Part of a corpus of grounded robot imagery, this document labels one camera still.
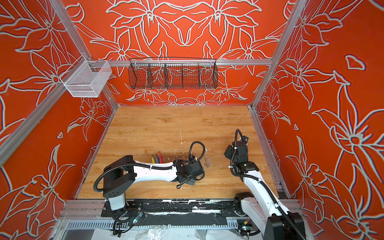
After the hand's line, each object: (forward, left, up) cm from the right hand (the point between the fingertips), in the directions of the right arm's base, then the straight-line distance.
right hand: (230, 147), depth 85 cm
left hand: (-14, +22, -9) cm, 28 cm away
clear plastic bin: (+38, +89, +24) cm, 99 cm away
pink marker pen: (-2, +42, -8) cm, 43 cm away
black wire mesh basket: (+47, +35, +20) cm, 62 cm away
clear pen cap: (-5, +13, -8) cm, 16 cm away
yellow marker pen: (-3, +47, -8) cm, 48 cm away
